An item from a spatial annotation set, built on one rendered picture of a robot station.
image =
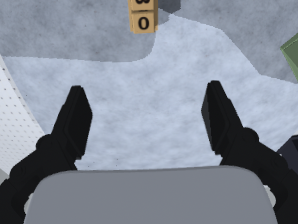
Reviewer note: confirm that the tan wooden number cube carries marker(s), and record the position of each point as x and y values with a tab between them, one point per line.
143	21
142	4

